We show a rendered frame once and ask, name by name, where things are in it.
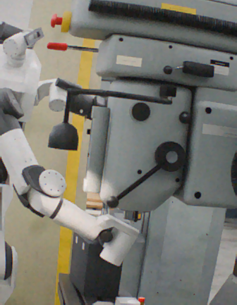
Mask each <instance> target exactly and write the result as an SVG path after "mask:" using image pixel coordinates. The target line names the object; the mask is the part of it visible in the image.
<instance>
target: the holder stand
mask: <svg viewBox="0 0 237 305"><path fill-rule="evenodd" d="M103 250H104V247H102V245H101V244H100V243H99V242H98V241H97V240H93V241H91V240H89V239H87V238H85V237H83V236H82V235H79V234H77V233H75V231H73V248H72V254H71V269H70V275H69V278H70V280H71V281H72V282H73V284H74V285H75V286H76V287H77V288H78V289H79V291H80V293H81V294H83V296H95V297H112V298H117V297H118V295H119V286H120V281H121V271H122V265H123V262H122V263H121V265H120V266H116V265H114V264H112V263H111V262H109V261H106V260H104V259H103V258H102V257H101V256H100V255H101V253H102V252H103Z"/></svg>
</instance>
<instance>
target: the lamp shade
mask: <svg viewBox="0 0 237 305"><path fill-rule="evenodd" d="M78 142H79V137H78V130H77V129H76V128H75V126H74V125H73V124H70V123H66V122H61V123H58V124H57V125H55V126H53V128H52V130H51V132H50V134H49V143H48V147H49V148H54V149H63V150H73V151H77V150H78Z"/></svg>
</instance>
